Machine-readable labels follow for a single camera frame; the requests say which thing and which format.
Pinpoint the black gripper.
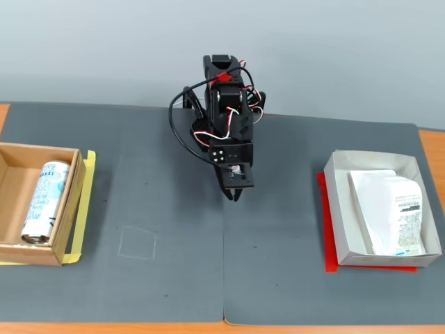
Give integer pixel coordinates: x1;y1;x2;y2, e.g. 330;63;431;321
209;140;254;203

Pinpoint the white blue printed drink can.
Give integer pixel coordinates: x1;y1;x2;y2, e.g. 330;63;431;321
21;160;70;247

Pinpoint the white cardboard box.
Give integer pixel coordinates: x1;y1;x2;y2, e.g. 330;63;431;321
323;149;444;268

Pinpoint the brown cardboard box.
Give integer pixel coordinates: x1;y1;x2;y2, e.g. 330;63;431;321
0;141;87;267

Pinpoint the dark grey textured mat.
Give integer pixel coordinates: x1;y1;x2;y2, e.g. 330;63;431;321
0;102;225;324
222;113;445;328

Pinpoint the red paper sheet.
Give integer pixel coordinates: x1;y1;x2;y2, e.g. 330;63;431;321
316;173;418;274

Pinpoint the white labelled pouch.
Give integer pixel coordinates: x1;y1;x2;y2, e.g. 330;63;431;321
348;169;428;257

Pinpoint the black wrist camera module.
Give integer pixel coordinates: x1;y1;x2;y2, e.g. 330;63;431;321
225;162;256;191

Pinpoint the black camera cable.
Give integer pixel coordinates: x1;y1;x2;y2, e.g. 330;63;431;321
168;65;255;168

